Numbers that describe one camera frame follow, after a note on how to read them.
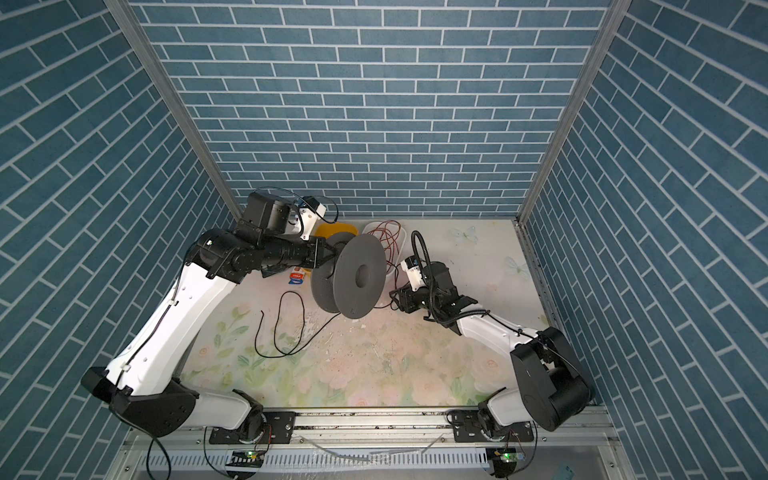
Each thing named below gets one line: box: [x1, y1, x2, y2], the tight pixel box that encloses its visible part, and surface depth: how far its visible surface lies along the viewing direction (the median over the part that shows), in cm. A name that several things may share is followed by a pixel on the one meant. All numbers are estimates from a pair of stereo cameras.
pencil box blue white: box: [288, 266, 305, 285], surface depth 104 cm
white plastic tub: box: [362, 220, 407, 276], surface depth 111 cm
